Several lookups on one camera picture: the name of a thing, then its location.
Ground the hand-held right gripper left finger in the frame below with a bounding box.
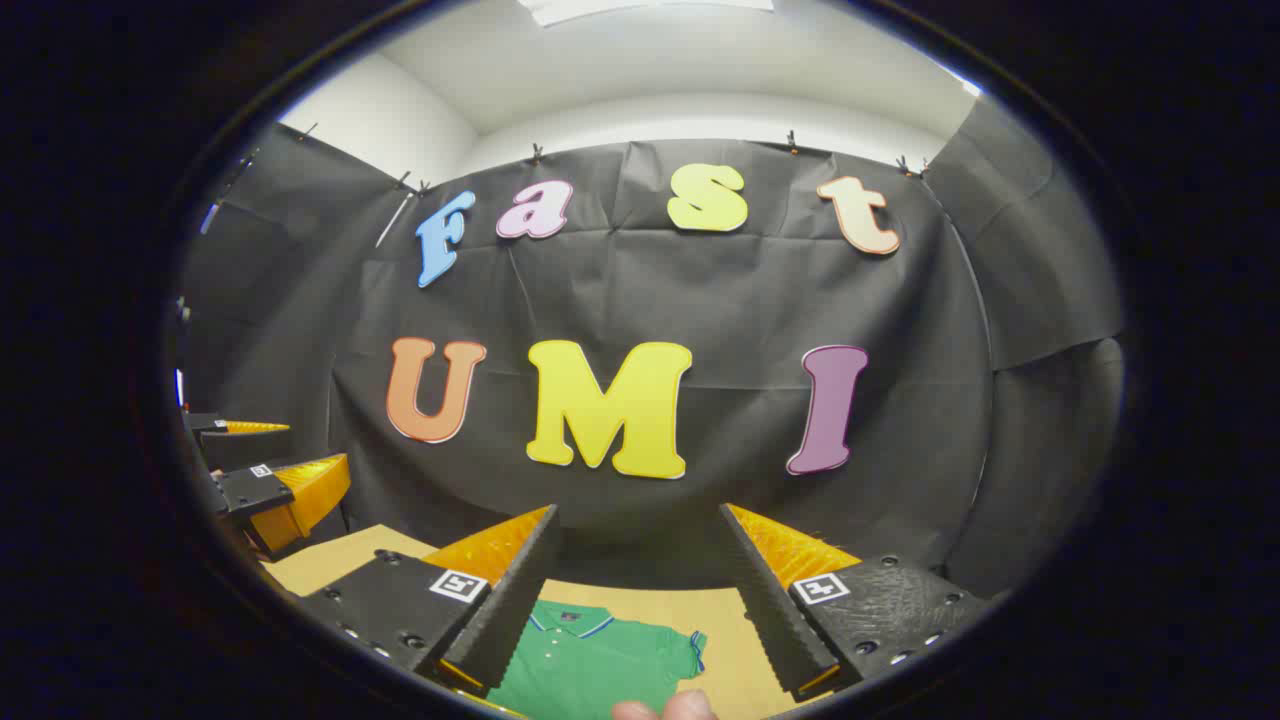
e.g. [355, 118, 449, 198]
[298, 505, 561, 717]

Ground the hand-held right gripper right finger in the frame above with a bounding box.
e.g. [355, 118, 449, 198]
[718, 503, 999, 703]

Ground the green T-shirt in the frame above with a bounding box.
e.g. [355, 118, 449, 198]
[487, 600, 709, 720]

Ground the white hanging strip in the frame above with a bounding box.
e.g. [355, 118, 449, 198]
[375, 193, 413, 250]

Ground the black backdrop cloth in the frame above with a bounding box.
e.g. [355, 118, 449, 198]
[180, 95, 1127, 601]

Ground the row of black cloth clips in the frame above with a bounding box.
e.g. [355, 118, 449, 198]
[297, 122, 931, 196]

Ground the ceiling light panel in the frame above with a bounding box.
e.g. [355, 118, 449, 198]
[518, 0, 777, 28]

